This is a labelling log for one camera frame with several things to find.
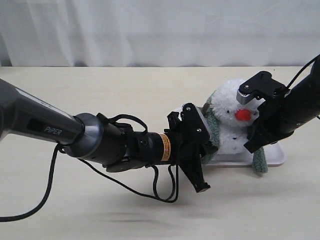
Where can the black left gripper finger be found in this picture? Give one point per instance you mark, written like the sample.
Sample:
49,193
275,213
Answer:
192,169

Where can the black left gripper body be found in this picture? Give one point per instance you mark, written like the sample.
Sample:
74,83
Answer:
186,147

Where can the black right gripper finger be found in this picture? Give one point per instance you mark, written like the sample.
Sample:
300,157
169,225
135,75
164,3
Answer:
255,142

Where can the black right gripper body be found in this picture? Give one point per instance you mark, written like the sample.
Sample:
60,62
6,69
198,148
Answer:
277,118

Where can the teal fleece scarf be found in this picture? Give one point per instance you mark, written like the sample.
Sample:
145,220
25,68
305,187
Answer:
213,141

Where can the white snowman plush toy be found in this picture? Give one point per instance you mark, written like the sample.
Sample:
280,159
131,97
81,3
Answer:
232,118

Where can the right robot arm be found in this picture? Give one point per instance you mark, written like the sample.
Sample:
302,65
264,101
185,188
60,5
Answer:
308,92

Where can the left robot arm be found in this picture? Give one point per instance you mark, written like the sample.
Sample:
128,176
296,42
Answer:
109,141

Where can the white plastic tray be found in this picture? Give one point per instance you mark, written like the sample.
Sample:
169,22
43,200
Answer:
268,156

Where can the white backdrop curtain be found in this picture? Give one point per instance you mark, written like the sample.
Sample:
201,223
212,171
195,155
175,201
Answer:
158,33

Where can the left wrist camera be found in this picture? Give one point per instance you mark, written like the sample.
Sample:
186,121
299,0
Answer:
194,119

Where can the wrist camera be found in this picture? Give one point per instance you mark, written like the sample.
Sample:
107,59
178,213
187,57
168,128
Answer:
194,119
260,86

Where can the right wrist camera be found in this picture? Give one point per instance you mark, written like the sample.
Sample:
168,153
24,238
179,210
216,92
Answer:
260,86

